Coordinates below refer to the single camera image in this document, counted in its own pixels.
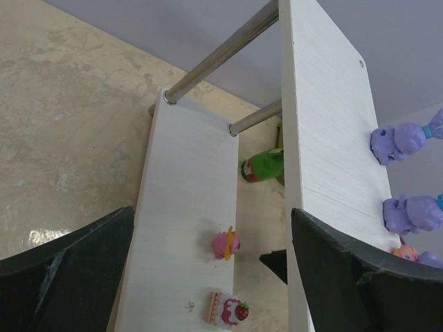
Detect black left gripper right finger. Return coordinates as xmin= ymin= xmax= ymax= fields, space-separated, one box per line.
xmin=291 ymin=208 xmax=442 ymax=331

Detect red white strawberry toy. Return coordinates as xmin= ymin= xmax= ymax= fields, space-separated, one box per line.
xmin=205 ymin=291 xmax=250 ymax=331

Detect green glass bottle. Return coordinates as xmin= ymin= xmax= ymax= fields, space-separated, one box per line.
xmin=240 ymin=148 xmax=284 ymax=183

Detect olive green plastic bin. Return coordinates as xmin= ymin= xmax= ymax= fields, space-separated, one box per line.
xmin=276 ymin=122 xmax=283 ymax=149

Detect white two-tier shelf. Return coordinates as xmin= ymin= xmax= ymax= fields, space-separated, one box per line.
xmin=116 ymin=1 xmax=400 ymax=331

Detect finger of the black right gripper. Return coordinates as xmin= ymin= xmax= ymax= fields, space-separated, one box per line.
xmin=259 ymin=250 xmax=287 ymax=284

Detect pink yellow bear toy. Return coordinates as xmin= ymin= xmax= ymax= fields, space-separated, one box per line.
xmin=212 ymin=226 xmax=240 ymax=261

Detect purple bunny with strawberry cake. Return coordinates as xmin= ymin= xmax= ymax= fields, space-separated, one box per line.
xmin=370 ymin=109 xmax=442 ymax=166

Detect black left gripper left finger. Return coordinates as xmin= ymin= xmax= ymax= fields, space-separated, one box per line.
xmin=1 ymin=206 xmax=134 ymax=331

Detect purple bunny with blue bow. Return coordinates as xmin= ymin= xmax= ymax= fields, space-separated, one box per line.
xmin=383 ymin=194 xmax=442 ymax=235

